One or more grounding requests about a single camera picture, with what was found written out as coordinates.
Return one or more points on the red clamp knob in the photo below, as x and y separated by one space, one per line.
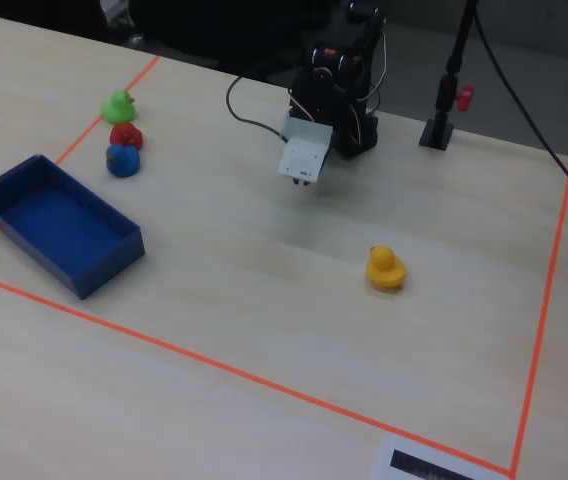
465 97

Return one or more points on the red rubber duck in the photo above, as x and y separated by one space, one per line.
126 134

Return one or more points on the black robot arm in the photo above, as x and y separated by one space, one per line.
351 100

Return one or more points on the blue rubber duck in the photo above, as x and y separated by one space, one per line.
123 161

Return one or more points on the orange tape strip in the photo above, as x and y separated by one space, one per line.
544 310
80 140
244 375

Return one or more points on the blue plastic box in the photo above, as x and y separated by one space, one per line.
59 225

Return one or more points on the black camera stand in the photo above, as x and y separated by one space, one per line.
438 131

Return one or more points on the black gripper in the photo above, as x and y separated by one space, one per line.
300 182

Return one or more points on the green rubber duck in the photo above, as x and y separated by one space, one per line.
118 107

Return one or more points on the yellow rubber duck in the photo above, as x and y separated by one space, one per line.
385 270

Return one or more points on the white camera box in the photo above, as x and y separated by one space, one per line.
304 152

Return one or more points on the white paper label black bar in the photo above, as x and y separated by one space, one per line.
414 462

